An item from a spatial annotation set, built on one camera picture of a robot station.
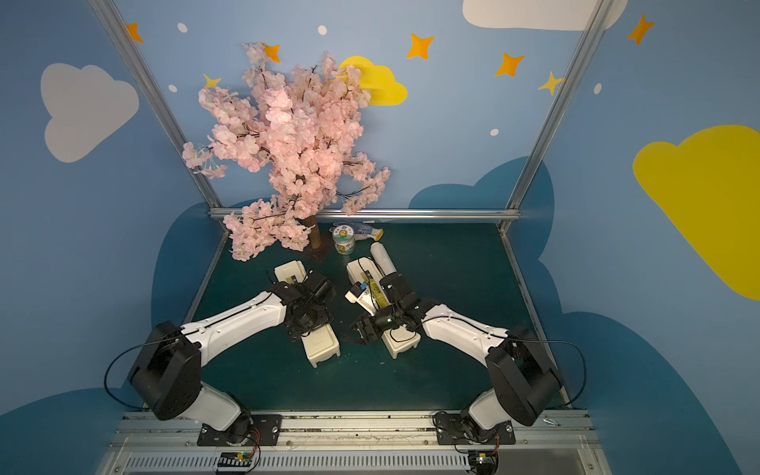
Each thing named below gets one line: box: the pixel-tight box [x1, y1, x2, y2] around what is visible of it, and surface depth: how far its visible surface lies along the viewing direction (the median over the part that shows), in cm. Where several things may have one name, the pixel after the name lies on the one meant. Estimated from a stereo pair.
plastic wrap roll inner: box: [370, 241, 397, 277], surface depth 110 cm
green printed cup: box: [332, 224, 356, 256], surface depth 110 cm
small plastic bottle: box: [354, 223, 384, 242], surface depth 121 cm
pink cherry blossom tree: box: [182, 42, 391, 263], surface depth 77 cm
